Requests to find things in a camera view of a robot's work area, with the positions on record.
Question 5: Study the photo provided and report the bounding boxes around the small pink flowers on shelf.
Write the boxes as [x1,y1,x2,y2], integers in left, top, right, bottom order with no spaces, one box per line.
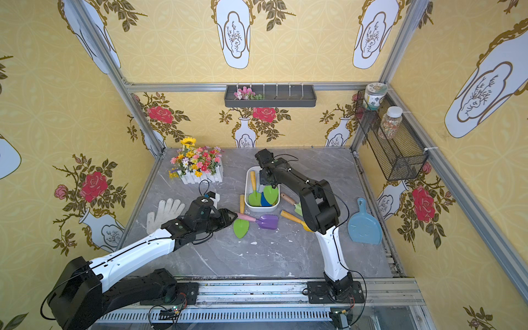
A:
[233,86,263,100]

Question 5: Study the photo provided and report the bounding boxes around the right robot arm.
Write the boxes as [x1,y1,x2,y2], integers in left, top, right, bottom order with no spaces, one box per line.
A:
[255,148,367,304]

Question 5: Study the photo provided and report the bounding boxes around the green pointed trowel yellow handle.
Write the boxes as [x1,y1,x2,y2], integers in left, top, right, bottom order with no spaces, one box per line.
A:
[247,170,261,207]

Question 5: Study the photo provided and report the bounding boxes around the artificial flowers white fence planter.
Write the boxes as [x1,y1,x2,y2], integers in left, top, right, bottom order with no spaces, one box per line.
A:
[169,137,224,184]

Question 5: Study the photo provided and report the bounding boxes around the dark wall shelf tray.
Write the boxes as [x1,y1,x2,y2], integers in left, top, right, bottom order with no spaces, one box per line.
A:
[224,83,318,108]

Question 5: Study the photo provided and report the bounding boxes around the white work glove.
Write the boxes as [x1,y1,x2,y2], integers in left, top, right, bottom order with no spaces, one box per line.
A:
[146,198,186,235]

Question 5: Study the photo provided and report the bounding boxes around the black wire mesh basket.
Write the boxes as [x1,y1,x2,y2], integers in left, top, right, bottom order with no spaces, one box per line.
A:
[356,90,428,182]

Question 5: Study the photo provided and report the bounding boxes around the green trowel brown wooden handle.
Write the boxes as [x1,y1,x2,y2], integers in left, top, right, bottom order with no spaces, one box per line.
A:
[280,193,303,216]

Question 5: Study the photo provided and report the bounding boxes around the blue trowel pale wooden handle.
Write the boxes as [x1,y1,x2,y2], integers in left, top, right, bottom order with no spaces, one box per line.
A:
[261,193,272,207]

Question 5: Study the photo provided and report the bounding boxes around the green narrow trowel yellow handle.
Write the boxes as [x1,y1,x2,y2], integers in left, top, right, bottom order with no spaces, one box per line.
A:
[233,195,250,239]

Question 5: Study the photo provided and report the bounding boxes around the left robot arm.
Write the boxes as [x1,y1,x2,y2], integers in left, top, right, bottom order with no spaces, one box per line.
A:
[42,195,238,329]

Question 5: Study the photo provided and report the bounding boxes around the clear jar white lid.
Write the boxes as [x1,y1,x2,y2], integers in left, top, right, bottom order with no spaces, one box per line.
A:
[378,106,403,140]

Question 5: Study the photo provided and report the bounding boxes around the purple trowel pink handle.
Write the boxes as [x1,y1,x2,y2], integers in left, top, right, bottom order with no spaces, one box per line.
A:
[237,213,279,230]

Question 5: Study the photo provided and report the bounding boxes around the jar with patterned lid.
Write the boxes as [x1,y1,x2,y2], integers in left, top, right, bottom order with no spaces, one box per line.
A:
[363,82,389,111]

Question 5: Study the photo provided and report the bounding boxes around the light blue dustpan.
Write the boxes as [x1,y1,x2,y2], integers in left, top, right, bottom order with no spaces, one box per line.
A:
[347,198,383,245]

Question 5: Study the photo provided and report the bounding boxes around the white plastic storage box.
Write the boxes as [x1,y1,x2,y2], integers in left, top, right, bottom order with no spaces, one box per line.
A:
[245,166,281,213]

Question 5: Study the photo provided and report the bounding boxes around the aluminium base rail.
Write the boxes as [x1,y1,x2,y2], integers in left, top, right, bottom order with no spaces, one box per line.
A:
[97,278,435,329]

